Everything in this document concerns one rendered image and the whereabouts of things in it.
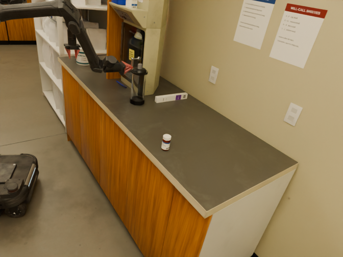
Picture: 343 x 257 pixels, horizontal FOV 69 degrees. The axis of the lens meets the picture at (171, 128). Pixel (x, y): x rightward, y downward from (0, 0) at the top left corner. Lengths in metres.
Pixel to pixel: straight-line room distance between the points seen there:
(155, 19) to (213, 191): 1.13
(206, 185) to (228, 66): 0.90
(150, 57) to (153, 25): 0.21
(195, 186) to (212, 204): 0.11
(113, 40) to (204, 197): 1.40
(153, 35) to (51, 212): 1.55
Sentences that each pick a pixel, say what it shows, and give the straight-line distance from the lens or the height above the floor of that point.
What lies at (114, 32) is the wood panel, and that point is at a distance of 2.04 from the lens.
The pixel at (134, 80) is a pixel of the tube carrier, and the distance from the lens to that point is 1.66.
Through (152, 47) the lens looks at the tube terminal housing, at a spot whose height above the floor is 1.29.
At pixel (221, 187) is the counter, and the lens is 1.16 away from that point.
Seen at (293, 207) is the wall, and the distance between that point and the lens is 1.72.
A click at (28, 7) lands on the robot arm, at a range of 1.44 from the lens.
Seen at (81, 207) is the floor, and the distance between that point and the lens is 2.27.
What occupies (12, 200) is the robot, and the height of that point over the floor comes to 0.22.
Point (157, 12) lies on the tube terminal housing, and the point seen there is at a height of 1.51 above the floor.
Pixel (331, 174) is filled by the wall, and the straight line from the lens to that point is 1.53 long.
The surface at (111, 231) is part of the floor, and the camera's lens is 2.11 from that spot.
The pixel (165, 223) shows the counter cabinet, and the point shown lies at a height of 0.58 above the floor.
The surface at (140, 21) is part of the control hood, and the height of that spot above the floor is 1.45.
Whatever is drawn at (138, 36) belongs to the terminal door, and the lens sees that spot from 1.79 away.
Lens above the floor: 1.69
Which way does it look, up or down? 30 degrees down
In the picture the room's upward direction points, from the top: 10 degrees clockwise
